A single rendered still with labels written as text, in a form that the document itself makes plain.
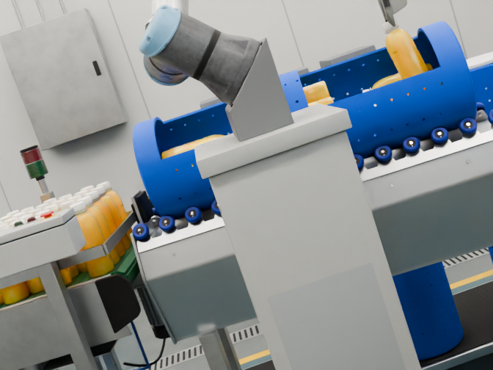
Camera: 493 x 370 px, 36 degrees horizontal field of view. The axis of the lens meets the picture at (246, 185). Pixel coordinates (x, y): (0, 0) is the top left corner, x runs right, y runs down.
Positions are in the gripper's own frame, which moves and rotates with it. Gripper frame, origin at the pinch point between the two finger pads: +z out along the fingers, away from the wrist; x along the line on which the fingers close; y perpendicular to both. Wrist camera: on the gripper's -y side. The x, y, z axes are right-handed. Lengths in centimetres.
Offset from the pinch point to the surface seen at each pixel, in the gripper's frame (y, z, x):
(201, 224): -63, 34, -6
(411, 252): -12, 59, -4
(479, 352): 2, 115, 40
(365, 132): -14.6, 24.0, -8.1
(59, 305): -99, 38, -26
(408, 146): -5.2, 31.1, -6.4
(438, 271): -2, 86, 48
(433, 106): 3.3, 23.1, -8.4
